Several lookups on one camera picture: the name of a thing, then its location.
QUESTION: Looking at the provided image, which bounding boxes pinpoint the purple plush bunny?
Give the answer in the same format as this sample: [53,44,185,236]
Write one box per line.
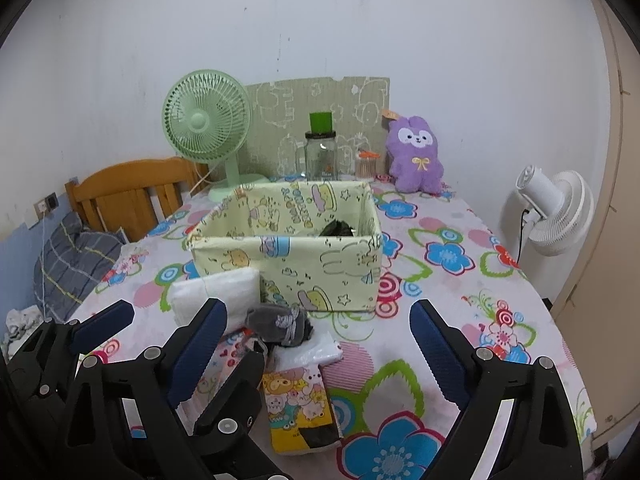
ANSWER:
[382,110,446,195]

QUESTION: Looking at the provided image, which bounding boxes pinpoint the thin white cable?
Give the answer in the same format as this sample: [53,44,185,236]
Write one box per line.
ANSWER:
[39,212,52,321]

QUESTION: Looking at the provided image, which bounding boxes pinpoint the glass jar green lid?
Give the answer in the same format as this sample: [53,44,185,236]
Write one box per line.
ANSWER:
[305,111,340,181]

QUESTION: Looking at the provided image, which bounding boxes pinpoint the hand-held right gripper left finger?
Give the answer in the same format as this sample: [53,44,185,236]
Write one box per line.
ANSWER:
[50,298,228,480]

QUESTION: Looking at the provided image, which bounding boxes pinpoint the white crumpled cloth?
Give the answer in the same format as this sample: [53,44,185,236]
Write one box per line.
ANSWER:
[0,305,43,356]

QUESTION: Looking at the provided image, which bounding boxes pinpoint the white desk fan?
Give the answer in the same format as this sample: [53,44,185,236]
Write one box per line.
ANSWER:
[515,164,596,261]

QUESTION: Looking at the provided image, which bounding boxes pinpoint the green desk fan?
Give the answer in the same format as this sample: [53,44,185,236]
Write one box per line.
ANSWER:
[161,71,268,204]

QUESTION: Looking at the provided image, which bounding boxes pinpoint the black socks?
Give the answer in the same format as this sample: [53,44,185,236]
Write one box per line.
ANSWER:
[319,219,357,238]

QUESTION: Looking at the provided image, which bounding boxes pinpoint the yellow cartoon print packet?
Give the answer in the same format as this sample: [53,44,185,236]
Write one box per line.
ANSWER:
[261,366,343,456]

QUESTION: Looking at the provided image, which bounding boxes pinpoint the green printed cardboard sheet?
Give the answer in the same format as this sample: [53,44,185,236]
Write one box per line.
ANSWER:
[245,76,391,179]

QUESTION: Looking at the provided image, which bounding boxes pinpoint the white plastic packet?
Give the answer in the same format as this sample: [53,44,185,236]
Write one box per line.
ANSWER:
[270,330,345,376]

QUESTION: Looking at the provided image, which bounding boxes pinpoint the grey sock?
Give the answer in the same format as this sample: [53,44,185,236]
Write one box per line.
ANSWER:
[245,304,316,348]

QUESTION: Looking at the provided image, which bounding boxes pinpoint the cotton swab container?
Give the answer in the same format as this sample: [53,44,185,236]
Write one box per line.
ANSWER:
[355,149,386,178]

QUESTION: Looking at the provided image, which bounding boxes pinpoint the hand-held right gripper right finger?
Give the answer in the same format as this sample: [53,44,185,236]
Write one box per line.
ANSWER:
[409,299,586,480]

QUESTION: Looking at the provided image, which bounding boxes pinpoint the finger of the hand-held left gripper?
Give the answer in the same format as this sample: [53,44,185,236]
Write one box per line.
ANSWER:
[192,350,266,448]
[10,300,136,396]

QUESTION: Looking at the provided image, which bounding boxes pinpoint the black fan cable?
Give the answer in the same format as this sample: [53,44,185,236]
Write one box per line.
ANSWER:
[515,207,531,267]

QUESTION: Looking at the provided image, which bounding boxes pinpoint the cartoon print fabric storage box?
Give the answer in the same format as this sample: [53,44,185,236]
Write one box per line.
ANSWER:
[186,180,383,317]

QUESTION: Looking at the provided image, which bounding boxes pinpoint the wall socket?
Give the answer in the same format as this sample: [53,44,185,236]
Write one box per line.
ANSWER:
[33,192,60,221]

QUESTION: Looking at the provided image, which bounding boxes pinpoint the blue plaid pillow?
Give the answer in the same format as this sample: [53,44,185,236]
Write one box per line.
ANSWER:
[32,211,126,321]

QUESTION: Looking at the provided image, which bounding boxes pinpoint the white towel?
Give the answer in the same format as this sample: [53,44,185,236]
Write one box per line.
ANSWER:
[167,268,262,328]

